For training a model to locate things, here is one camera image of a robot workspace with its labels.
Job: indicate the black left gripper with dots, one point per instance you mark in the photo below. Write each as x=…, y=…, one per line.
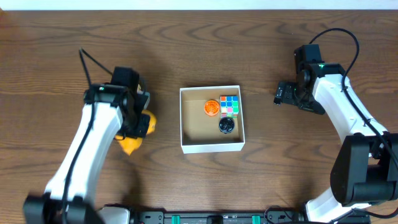
x=143, y=125

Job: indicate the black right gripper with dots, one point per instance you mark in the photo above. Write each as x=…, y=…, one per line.
x=285, y=94

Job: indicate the orange plastic duck toy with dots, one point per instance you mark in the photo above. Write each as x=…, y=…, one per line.
x=146, y=126

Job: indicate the colourful puzzle cube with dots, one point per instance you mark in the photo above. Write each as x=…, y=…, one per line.
x=229, y=106

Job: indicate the orange round wheel toy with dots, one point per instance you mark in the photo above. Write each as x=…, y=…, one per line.
x=212, y=108

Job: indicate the black round wheel toy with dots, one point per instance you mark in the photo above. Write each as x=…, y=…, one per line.
x=226, y=125

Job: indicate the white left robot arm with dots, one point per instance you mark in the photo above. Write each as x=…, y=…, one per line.
x=111, y=113

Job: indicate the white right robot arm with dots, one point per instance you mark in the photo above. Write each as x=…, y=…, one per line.
x=365, y=170

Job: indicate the white cardboard box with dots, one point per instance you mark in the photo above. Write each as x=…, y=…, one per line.
x=199, y=133

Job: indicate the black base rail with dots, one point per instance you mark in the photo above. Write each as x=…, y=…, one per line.
x=217, y=217

